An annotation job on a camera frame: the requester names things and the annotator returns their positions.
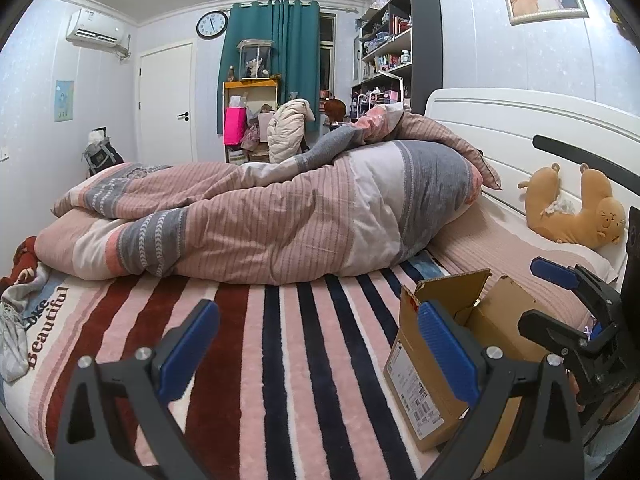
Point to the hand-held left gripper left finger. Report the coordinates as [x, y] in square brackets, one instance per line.
[187, 355]

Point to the cream puffer jacket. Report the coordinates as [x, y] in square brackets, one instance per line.
[287, 130]

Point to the reddish brown wig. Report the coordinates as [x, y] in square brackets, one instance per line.
[335, 110]

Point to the window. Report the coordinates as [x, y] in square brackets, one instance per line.
[326, 60]

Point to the round wall clock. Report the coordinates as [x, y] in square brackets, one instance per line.
[212, 25]

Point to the person's right hand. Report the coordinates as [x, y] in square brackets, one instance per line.
[577, 392]

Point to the orange cat plush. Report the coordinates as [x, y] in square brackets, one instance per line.
[595, 210]

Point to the glass display case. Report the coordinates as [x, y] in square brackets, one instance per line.
[255, 60]

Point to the dark backpack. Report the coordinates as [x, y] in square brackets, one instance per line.
[102, 157]

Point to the teal curtain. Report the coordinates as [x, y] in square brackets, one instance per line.
[295, 50]

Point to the pink and grey striped duvet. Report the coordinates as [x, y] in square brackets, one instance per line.
[250, 220]

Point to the grey and white cloth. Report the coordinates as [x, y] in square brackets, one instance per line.
[12, 330]

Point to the white wall socket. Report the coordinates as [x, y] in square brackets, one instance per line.
[3, 153]

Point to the white door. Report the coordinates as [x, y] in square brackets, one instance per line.
[165, 105]

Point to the brown cardboard box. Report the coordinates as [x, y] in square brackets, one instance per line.
[425, 360]

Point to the bright pink bag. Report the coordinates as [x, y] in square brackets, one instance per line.
[235, 125]

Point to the small wall poster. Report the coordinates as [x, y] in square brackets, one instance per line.
[64, 100]

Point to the yellow shelf unit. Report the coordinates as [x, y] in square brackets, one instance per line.
[250, 85]

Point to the dark bookshelf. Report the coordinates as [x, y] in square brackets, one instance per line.
[425, 35]

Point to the striped plush blanket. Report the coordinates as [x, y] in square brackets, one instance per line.
[240, 360]

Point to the white headboard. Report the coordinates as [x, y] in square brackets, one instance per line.
[500, 125]

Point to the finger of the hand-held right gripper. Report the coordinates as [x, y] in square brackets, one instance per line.
[545, 327]
[552, 270]

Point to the white air conditioner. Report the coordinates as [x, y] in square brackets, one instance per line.
[95, 30]

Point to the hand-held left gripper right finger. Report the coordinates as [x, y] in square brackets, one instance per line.
[447, 360]

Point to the red plush toy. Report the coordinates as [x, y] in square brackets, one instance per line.
[22, 260]

